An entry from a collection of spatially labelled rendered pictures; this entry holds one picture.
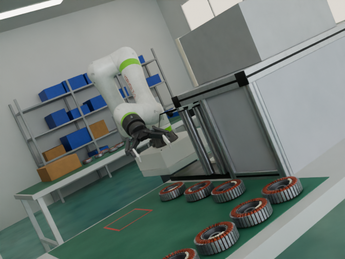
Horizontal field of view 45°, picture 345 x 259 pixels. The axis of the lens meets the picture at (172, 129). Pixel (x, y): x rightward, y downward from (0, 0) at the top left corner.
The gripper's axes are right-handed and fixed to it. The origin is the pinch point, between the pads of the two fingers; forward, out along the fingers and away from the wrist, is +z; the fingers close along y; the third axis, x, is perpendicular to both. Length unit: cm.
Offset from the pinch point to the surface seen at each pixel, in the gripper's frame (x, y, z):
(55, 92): -237, 7, -594
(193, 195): -3.6, -2.4, 28.2
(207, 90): 26.1, -20.9, 15.2
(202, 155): -5.6, -16.1, 8.7
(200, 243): 19, 11, 66
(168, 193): -11.9, 2.6, 12.7
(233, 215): 17, -1, 61
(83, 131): -315, -10, -555
